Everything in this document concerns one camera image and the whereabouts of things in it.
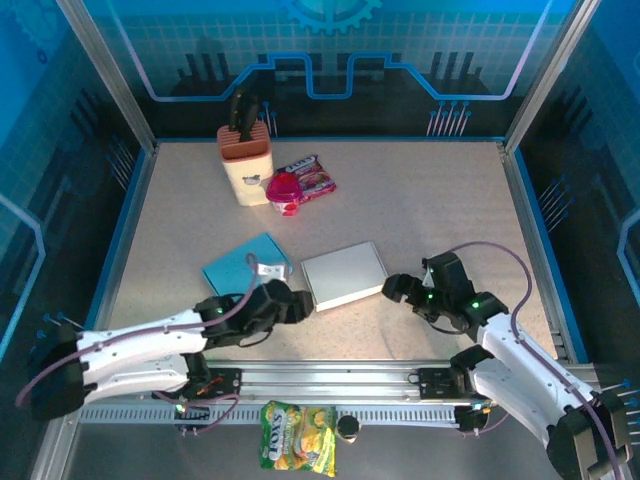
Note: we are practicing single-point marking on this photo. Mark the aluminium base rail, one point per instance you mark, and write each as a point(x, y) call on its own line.
point(325, 377)

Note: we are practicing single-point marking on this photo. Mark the aluminium frame post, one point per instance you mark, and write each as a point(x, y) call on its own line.
point(107, 75)
point(550, 75)

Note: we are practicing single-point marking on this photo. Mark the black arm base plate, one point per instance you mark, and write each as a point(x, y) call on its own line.
point(225, 382)
point(435, 385)

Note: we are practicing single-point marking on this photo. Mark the black round knob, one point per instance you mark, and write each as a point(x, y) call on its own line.
point(348, 426)

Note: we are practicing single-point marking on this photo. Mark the blue paper box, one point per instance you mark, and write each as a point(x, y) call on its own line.
point(230, 265)

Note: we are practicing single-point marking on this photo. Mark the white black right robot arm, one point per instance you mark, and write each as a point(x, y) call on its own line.
point(520, 350)

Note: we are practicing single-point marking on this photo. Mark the white paper box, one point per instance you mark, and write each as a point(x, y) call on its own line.
point(342, 277)

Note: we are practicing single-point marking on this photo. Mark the pink candy bag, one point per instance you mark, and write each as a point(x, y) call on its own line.
point(315, 175)

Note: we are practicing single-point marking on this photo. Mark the pink lidded cup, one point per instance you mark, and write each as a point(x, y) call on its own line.
point(284, 192)

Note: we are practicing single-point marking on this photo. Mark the aluminium side rail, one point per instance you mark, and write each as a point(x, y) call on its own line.
point(531, 225)
point(126, 235)

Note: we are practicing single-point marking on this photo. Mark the beige knife block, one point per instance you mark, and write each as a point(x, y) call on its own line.
point(250, 175)

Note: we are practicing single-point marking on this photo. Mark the yellow candy bag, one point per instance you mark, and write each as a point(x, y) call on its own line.
point(297, 440)

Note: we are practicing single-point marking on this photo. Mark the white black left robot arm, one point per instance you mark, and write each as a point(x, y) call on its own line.
point(140, 335)

